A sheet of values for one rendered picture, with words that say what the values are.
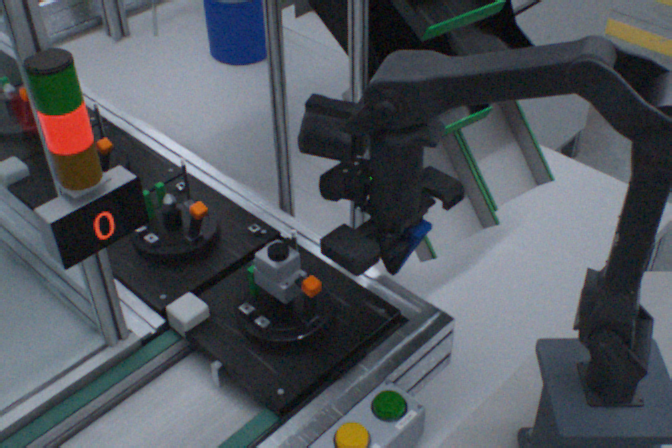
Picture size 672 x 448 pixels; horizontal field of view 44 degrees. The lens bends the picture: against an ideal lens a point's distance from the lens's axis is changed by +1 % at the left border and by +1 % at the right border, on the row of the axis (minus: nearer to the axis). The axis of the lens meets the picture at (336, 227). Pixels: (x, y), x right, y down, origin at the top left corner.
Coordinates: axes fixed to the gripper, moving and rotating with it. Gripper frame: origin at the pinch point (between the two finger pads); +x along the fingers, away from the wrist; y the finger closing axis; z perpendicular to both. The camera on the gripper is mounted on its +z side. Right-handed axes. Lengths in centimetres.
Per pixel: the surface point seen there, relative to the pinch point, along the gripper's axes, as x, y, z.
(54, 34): 31, -29, 135
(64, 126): -15.9, 22.6, 27.7
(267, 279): 13.6, 4.6, 18.4
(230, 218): 21.8, -6.2, 40.3
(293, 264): 11.5, 1.5, 16.3
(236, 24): 22, -52, 93
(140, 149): 22, -8, 67
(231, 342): 21.8, 11.2, 19.4
